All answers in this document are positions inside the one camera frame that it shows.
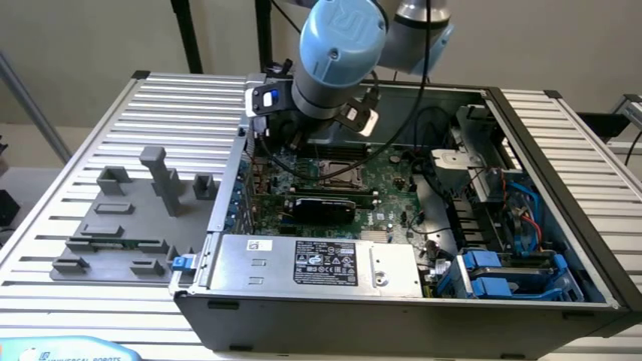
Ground red wire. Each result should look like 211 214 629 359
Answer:
520 209 546 250

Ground blue disk bay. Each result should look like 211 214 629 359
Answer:
434 247 586 302

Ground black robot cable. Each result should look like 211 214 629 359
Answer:
258 0 434 181

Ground green RAM stick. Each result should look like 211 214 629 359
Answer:
91 238 147 250

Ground silver power supply unit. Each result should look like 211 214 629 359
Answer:
199 234 426 299

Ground aluminium profile rail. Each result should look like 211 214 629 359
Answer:
608 93 642 127

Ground black graphics card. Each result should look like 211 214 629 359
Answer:
282 195 361 227

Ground blue Universal Robots cap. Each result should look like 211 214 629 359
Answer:
0 335 141 361

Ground grey parts rack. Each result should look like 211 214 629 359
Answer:
48 146 223 284

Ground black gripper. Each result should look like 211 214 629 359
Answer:
270 111 347 151

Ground silver metal drive cage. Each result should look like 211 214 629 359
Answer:
430 104 524 206

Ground white black wrist camera box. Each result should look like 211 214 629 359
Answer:
243 73 295 141

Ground black open PC case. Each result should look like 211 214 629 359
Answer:
169 80 642 353

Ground metal CPU socket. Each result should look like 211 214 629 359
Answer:
313 159 363 192

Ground black RAM slots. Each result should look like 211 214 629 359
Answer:
318 144 366 159

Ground white black wrist bracket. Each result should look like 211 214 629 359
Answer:
333 96 382 138

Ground green motherboard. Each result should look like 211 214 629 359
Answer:
249 145 434 242

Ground silver slanted pole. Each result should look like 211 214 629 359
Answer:
0 50 72 165

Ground black stand pole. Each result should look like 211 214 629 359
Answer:
254 0 277 73
170 0 205 74

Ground black block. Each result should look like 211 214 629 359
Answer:
0 189 23 227

